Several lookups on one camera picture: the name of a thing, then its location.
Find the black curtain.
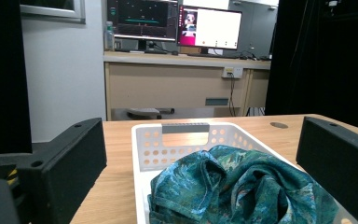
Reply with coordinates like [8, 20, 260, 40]
[0, 0, 33, 157]
[264, 0, 358, 134]

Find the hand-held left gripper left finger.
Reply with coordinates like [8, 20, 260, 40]
[0, 117, 108, 224]

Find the silver framed window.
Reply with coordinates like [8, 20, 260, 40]
[19, 0, 87, 24]

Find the office chair base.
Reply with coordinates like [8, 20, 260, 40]
[126, 107, 175, 120]

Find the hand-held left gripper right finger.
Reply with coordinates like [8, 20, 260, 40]
[296, 116, 358, 224]

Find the teal patterned cloth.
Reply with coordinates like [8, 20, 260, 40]
[147, 145, 339, 224]

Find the white perforated plastic basket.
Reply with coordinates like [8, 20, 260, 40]
[131, 121, 358, 224]

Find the dark-screen computer monitor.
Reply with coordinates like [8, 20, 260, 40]
[106, 0, 179, 52]

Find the black keyboard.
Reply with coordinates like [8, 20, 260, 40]
[186, 52, 241, 60]

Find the beige office desk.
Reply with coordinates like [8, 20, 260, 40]
[103, 50, 272, 121]

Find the black power cable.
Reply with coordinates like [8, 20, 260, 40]
[227, 73, 238, 118]

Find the white wall power socket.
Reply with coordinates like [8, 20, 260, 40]
[221, 66, 244, 79]

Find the clear plastic water bottle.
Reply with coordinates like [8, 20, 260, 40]
[103, 21, 116, 51]

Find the bright-screen computer monitor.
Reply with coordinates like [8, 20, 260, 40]
[176, 4, 243, 55]

